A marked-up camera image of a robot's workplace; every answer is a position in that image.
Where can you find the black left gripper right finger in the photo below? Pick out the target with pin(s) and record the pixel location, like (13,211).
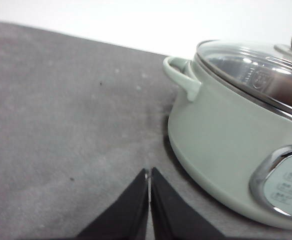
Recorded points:
(172,217)

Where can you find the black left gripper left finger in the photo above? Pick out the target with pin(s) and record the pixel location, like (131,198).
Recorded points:
(128,217)

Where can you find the glass lid with green knob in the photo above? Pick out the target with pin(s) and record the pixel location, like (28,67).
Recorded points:
(259,70)

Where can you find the green electric steamer pot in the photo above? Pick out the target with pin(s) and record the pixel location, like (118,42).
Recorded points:
(241,151)

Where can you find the grey table cloth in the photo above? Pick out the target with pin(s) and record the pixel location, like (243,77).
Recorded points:
(79,120)

